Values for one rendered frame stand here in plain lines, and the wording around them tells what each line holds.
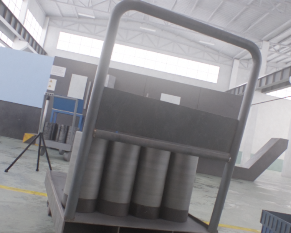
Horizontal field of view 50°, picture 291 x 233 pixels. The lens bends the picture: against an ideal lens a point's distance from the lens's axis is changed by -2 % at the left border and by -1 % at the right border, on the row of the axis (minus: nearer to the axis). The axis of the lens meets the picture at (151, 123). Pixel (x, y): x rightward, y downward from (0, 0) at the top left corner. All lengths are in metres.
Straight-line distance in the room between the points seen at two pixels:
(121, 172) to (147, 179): 0.11
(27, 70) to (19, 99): 0.70
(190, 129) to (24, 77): 6.90
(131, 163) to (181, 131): 0.23
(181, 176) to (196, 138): 0.21
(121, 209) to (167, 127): 0.36
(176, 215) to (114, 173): 0.30
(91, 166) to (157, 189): 0.27
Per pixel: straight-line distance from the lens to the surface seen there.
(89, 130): 0.97
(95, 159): 1.13
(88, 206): 1.16
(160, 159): 1.21
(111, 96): 0.98
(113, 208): 1.18
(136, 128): 1.02
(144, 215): 1.23
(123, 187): 1.17
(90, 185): 1.15
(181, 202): 1.28
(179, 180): 1.26
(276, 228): 2.13
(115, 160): 1.16
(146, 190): 1.21
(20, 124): 7.75
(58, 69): 7.71
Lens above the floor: 0.55
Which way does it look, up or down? 3 degrees up
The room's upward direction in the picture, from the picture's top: 11 degrees clockwise
